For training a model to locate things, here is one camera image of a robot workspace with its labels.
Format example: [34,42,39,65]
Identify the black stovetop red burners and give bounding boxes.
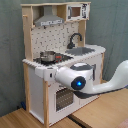
[34,53,70,66]

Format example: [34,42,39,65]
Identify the grey range hood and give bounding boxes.
[35,5,64,27]

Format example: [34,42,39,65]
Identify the wooden toy kitchen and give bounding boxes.
[21,2,105,126]

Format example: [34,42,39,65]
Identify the black toy faucet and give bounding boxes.
[67,33,83,49]

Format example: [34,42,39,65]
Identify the toy oven door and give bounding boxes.
[49,83,79,125]

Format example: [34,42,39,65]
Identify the toy microwave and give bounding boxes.
[67,4,89,21]

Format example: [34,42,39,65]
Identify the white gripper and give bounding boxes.
[35,66,57,81]

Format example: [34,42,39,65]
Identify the toy fridge door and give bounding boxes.
[79,56,102,106]

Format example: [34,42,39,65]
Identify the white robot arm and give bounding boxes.
[35,60,128,99]

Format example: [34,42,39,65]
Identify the grey toy sink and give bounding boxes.
[66,47,94,56]

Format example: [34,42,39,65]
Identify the small metal pot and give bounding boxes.
[40,51,55,62]

